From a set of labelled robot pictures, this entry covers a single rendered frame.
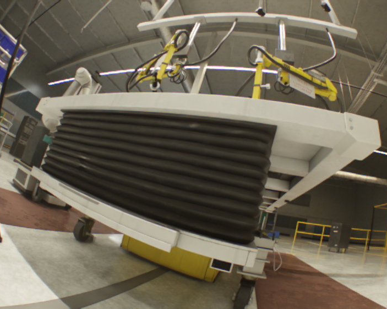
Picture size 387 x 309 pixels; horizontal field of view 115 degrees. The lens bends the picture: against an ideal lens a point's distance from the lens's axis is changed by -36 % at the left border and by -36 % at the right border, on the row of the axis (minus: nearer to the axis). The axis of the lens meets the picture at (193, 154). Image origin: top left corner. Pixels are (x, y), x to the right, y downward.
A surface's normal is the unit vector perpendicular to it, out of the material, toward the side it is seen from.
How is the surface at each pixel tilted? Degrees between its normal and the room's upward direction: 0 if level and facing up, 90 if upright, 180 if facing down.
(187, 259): 90
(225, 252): 90
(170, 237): 90
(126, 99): 90
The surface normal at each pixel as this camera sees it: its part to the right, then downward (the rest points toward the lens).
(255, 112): -0.26, -0.35
